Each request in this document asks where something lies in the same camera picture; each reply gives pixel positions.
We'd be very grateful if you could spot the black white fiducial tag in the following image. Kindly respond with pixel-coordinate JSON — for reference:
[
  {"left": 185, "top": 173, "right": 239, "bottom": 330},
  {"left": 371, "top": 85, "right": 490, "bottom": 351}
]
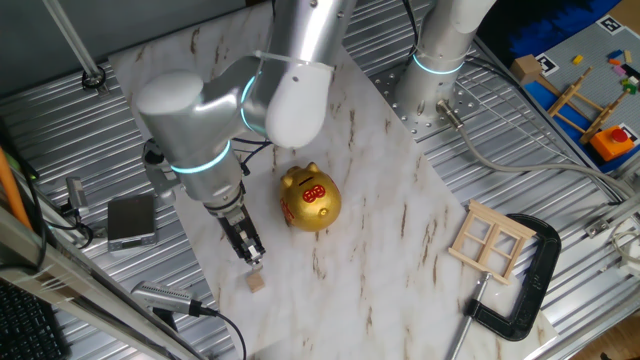
[
  {"left": 617, "top": 122, "right": 640, "bottom": 147},
  {"left": 533, "top": 52, "right": 560, "bottom": 78},
  {"left": 596, "top": 13, "right": 627, "bottom": 37}
]

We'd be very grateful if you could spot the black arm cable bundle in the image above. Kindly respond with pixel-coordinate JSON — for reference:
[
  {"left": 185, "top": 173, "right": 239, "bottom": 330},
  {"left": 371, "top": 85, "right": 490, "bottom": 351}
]
[{"left": 402, "top": 0, "right": 424, "bottom": 59}]

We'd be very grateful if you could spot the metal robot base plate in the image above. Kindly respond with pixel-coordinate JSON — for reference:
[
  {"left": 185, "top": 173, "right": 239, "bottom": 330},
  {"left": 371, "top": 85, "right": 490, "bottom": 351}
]
[{"left": 369, "top": 62, "right": 482, "bottom": 145}]

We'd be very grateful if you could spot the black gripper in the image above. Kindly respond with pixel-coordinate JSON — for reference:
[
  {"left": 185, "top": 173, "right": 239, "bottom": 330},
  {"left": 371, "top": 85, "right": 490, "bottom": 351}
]
[{"left": 207, "top": 199, "right": 266, "bottom": 269}]

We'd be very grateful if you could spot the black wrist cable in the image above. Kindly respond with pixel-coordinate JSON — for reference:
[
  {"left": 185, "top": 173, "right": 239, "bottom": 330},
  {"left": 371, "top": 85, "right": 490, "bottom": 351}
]
[{"left": 232, "top": 137, "right": 274, "bottom": 176}]

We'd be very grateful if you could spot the silver ribbed camera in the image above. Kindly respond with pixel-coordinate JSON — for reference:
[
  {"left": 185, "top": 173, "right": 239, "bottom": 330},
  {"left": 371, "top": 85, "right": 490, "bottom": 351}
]
[{"left": 130, "top": 279, "right": 204, "bottom": 317}]

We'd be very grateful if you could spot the wooden cube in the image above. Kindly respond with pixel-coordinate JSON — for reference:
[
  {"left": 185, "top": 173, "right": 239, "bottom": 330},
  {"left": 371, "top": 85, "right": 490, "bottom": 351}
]
[{"left": 509, "top": 53, "right": 544, "bottom": 86}]

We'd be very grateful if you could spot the wooden ladder frame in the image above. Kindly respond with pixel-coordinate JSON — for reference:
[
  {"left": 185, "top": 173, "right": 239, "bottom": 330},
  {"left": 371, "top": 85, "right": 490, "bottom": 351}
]
[{"left": 537, "top": 65, "right": 632, "bottom": 146}]

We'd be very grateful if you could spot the gold piggy bank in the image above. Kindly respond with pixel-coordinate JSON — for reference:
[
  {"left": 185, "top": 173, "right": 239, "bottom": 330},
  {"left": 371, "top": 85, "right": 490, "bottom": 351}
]
[{"left": 278, "top": 161, "right": 343, "bottom": 233}]

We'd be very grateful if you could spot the marble pattern board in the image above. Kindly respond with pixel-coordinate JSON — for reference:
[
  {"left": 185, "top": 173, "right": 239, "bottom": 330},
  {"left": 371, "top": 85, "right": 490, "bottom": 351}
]
[{"left": 108, "top": 0, "right": 559, "bottom": 360}]

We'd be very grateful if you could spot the grey digital scale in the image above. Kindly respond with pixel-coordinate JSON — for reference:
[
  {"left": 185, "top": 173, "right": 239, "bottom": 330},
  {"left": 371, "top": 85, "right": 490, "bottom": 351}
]
[{"left": 106, "top": 193, "right": 159, "bottom": 254}]

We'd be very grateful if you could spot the grey cable with metal connector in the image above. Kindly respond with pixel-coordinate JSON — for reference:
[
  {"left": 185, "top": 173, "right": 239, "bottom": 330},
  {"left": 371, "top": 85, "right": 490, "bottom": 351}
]
[{"left": 435, "top": 98, "right": 634, "bottom": 201}]

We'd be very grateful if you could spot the metal tripod pole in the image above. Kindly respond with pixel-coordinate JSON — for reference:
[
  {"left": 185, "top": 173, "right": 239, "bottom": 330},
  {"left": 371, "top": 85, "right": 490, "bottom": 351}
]
[{"left": 42, "top": 0, "right": 109, "bottom": 96}]

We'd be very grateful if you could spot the orange pole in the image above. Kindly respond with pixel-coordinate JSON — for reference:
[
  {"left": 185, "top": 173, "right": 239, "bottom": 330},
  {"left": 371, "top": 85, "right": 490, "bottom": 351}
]
[{"left": 0, "top": 147, "right": 34, "bottom": 232}]

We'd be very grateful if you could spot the small wooden block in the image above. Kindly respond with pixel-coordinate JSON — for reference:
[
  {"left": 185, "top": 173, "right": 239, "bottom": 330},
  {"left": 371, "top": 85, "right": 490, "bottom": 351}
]
[{"left": 244, "top": 269, "right": 267, "bottom": 294}]

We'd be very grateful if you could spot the black C-clamp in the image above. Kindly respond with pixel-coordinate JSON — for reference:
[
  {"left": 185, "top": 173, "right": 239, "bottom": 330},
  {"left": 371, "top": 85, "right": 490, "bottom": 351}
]
[{"left": 446, "top": 213, "right": 562, "bottom": 360}]

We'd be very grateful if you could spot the small grey camera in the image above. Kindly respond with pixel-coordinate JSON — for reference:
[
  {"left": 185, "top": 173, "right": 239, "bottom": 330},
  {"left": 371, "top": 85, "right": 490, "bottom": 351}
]
[{"left": 64, "top": 176, "right": 91, "bottom": 217}]

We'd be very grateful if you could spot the black camera stand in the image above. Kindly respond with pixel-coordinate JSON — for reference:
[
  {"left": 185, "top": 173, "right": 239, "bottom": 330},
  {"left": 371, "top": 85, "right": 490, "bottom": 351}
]
[{"left": 151, "top": 305, "right": 180, "bottom": 332}]

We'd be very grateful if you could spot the wooden window frame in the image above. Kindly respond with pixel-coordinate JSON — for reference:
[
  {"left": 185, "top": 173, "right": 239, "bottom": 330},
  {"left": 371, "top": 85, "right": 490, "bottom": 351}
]
[{"left": 447, "top": 199, "right": 537, "bottom": 286}]

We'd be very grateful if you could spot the aluminium frame beam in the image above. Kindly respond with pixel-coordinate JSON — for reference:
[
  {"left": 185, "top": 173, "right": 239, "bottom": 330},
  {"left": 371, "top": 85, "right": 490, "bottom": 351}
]
[{"left": 0, "top": 205, "right": 204, "bottom": 360}]

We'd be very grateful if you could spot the small metal bracket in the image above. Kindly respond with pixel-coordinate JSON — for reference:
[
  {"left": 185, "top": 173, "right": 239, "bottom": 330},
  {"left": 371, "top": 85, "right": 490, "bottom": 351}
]
[{"left": 584, "top": 218, "right": 614, "bottom": 239}]

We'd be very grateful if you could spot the white socket box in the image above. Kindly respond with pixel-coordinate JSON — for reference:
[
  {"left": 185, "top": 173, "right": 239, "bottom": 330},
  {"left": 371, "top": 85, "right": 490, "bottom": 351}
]
[{"left": 619, "top": 249, "right": 640, "bottom": 279}]

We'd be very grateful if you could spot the blue foam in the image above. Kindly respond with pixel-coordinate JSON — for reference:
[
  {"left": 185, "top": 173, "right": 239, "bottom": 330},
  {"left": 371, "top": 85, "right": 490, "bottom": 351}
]
[{"left": 509, "top": 0, "right": 624, "bottom": 59}]

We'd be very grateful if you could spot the black camera cable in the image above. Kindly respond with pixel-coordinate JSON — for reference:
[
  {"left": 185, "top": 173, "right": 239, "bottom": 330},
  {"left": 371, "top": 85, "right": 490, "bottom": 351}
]
[{"left": 198, "top": 304, "right": 248, "bottom": 360}]

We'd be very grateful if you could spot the black keyboard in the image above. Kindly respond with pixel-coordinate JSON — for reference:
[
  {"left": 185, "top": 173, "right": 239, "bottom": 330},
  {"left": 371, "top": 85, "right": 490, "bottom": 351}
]
[{"left": 0, "top": 279, "right": 69, "bottom": 360}]

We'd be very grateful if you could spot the grey brick baseplate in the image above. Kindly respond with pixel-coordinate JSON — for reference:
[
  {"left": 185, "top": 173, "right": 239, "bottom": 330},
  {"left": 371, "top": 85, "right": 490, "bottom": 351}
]
[{"left": 519, "top": 20, "right": 640, "bottom": 151}]

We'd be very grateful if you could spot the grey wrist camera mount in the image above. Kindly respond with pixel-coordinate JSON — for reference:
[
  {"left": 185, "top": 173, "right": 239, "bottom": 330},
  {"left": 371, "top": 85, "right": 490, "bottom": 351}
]
[{"left": 141, "top": 139, "right": 189, "bottom": 206}]

